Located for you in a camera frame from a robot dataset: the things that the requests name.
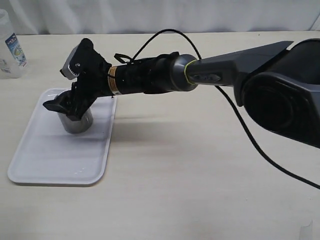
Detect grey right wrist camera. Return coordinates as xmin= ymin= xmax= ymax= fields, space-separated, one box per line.
xmin=60 ymin=38 xmax=106 ymax=80

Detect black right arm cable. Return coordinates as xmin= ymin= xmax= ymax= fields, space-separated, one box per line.
xmin=113 ymin=29 xmax=320 ymax=190

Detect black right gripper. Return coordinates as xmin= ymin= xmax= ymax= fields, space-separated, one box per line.
xmin=42 ymin=62 xmax=112 ymax=122

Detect stainless steel cup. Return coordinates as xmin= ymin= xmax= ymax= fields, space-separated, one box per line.
xmin=57 ymin=92 xmax=94 ymax=134

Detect white plastic tray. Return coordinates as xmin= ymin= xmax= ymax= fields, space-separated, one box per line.
xmin=7 ymin=88 xmax=117 ymax=186

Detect white curtain backdrop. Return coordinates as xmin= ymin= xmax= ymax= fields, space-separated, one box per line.
xmin=0 ymin=0 xmax=320 ymax=35

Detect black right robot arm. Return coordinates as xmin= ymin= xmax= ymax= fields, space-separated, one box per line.
xmin=43 ymin=38 xmax=320 ymax=147

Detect clear plastic container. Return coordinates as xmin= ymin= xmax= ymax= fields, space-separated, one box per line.
xmin=0 ymin=9 xmax=27 ymax=79

